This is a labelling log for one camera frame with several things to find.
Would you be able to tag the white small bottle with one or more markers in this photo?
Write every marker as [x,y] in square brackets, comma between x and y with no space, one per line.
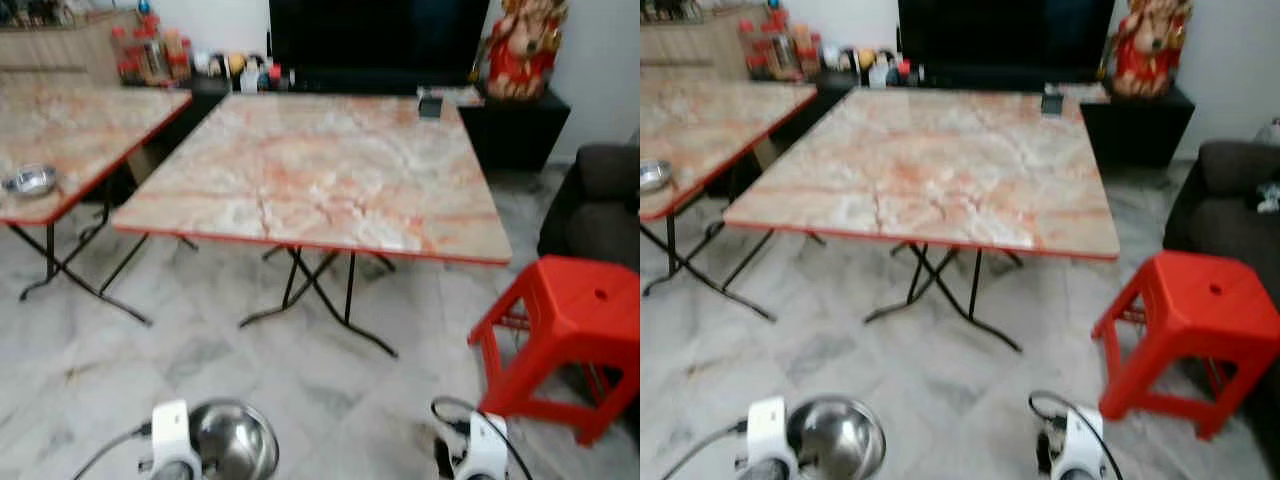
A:
[879,74]
[249,78]

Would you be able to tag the yellow round jar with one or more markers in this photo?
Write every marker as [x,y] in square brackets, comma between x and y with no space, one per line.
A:
[236,63]
[866,59]

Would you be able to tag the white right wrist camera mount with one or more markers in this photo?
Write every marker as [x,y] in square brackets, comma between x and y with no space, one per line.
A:
[1084,442]
[487,445]

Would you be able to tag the white crumpled cloth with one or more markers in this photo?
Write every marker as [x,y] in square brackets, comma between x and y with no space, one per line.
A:
[1269,196]

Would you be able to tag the small steel bowl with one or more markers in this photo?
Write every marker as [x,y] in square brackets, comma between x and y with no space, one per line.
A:
[654,177]
[30,182]

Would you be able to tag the large marble top folding table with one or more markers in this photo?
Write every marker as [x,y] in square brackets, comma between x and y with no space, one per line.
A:
[330,170]
[930,165]

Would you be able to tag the dark brown sofa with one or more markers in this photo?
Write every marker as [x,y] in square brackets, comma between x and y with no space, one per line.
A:
[1225,225]
[600,210]

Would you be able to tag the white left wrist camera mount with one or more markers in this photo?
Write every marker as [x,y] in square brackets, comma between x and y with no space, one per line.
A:
[172,430]
[770,428]

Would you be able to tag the light wooden sideboard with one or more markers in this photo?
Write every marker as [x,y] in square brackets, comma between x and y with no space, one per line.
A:
[60,55]
[690,50]

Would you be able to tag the black flat television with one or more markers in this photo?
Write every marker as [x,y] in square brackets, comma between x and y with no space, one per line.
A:
[380,35]
[1005,35]

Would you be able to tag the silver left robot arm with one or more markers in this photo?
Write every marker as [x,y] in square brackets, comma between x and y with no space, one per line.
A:
[768,473]
[172,474]

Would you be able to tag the small black box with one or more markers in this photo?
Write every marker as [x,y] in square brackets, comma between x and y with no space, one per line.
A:
[1052,102]
[430,106]

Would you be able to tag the red plastic stool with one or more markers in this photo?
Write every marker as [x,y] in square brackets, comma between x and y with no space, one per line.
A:
[570,300]
[1195,295]

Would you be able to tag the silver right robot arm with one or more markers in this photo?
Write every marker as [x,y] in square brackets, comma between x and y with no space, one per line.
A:
[1082,474]
[487,475]

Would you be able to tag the red capped bottle pack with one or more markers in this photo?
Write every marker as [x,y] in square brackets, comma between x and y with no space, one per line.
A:
[150,55]
[778,50]

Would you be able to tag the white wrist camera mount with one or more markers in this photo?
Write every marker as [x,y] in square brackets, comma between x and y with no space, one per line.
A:
[172,430]
[487,445]
[1084,442]
[770,428]

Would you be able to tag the red gold deity figurine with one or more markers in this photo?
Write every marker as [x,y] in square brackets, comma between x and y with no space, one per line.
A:
[522,55]
[1150,52]

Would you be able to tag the shiny steel bowl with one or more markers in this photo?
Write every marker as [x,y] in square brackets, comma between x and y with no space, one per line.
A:
[838,438]
[235,440]

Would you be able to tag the small red capped bottle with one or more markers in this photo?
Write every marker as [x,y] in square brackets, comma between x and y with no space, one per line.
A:
[903,72]
[273,76]

